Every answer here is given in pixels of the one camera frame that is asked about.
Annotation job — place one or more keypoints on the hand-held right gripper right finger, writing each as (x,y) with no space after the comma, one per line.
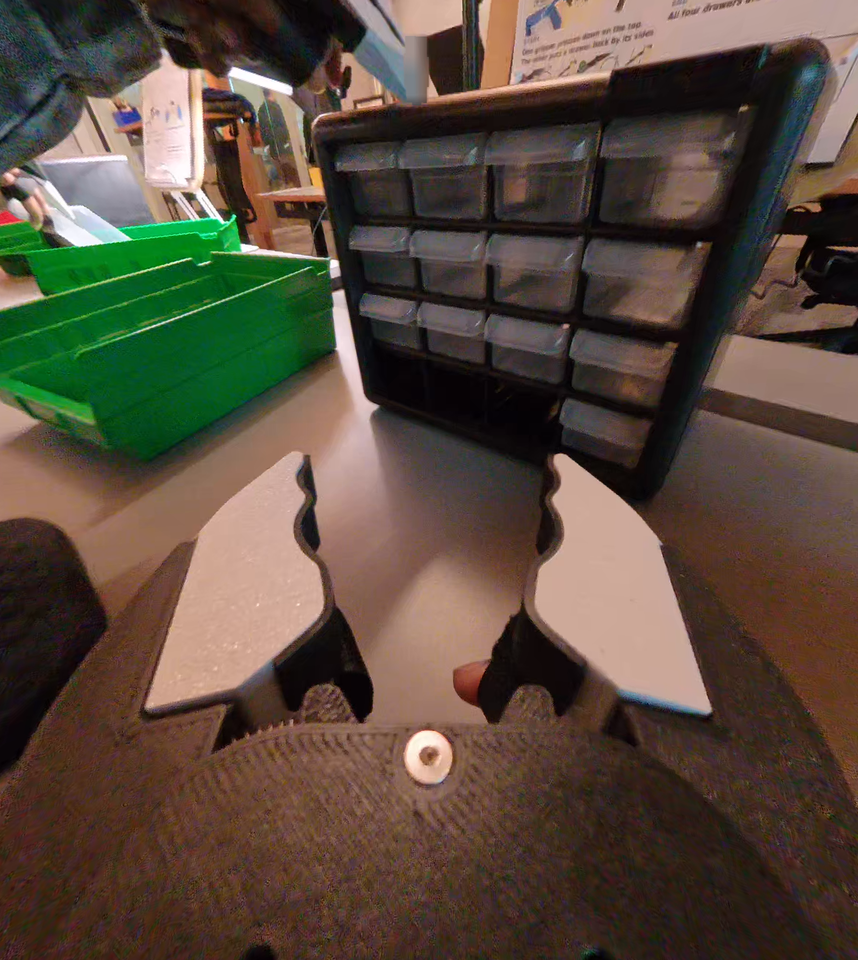
(609,600)

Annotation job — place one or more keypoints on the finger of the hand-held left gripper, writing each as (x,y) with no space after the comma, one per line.
(384,45)

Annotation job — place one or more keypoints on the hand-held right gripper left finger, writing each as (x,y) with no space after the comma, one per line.
(248,585)

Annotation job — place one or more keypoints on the rows of clear drawers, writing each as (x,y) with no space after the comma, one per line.
(534,270)

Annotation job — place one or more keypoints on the black drawer cabinet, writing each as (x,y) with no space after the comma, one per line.
(766,225)

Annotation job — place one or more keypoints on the person's left forearm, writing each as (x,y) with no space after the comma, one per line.
(16,75)

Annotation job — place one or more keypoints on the person's left hand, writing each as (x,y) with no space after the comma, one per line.
(226,37)

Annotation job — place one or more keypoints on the person's right hand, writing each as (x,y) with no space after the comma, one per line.
(468,681)

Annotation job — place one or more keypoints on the wooden table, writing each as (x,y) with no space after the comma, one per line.
(294,196)

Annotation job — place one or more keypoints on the white paper on stand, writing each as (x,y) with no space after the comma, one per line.
(172,120)

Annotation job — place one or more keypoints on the green plastic bin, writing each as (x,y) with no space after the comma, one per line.
(173,300)
(5,240)
(113,255)
(196,405)

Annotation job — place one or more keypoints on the dark grey monitor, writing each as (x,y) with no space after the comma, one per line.
(95,187)

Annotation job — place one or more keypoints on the clear plastic container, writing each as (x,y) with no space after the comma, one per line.
(91,225)

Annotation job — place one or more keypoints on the printed instruction sheet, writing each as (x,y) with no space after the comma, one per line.
(699,30)

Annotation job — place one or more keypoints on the black office chair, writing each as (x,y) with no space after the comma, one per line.
(849,277)

